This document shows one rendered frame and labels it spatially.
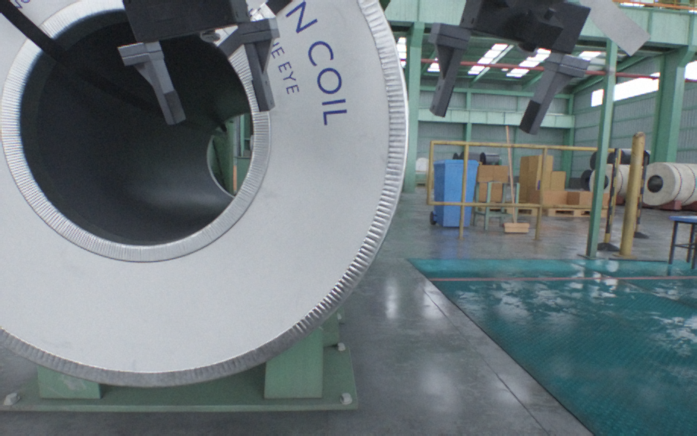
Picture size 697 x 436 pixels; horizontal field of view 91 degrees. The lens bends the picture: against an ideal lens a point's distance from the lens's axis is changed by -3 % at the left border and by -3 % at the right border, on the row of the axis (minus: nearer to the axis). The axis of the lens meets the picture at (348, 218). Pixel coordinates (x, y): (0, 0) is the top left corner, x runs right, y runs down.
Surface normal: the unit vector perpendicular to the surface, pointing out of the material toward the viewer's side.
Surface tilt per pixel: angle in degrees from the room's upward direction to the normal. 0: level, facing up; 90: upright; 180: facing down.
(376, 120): 90
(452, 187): 93
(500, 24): 113
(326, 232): 90
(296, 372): 90
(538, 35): 135
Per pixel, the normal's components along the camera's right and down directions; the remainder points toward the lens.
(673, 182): -1.00, -0.02
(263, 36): -0.12, 0.50
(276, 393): 0.07, 0.12
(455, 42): 0.09, 0.51
